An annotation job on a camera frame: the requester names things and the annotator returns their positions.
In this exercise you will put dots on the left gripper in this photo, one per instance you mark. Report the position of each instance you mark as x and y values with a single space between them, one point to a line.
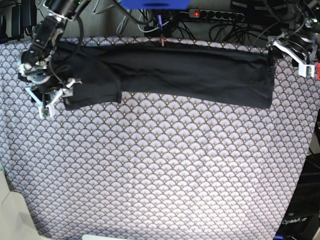
302 51

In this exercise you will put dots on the red clamp right edge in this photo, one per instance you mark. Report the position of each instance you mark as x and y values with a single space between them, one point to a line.
318 71

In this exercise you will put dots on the red black table clamp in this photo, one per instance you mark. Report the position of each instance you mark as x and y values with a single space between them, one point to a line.
162 41

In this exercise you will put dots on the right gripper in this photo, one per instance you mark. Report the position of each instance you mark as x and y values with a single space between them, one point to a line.
46 101

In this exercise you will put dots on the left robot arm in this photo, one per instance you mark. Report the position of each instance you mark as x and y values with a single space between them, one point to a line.
299 34

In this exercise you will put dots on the black OpenArm box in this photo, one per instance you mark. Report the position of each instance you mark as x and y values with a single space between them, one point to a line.
302 218

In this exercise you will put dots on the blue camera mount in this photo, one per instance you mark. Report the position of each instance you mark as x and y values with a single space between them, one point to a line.
156 4

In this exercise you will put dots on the dark navy T-shirt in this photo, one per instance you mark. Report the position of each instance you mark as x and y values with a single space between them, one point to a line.
212 74

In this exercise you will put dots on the white power strip red switch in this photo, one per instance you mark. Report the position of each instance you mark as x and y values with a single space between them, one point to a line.
216 15

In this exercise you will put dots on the fan patterned table cloth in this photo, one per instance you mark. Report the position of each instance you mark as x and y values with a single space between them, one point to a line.
157 166

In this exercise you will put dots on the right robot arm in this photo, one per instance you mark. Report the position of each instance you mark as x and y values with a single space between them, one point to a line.
35 65

